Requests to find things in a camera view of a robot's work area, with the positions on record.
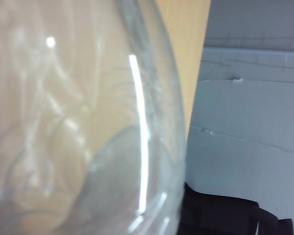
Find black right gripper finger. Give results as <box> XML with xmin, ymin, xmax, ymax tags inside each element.
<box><xmin>178</xmin><ymin>182</ymin><xmax>294</xmax><ymax>235</ymax></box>

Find clear plastic mineral water bottle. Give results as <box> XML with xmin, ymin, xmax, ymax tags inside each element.
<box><xmin>0</xmin><ymin>0</ymin><xmax>190</xmax><ymax>235</ymax></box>

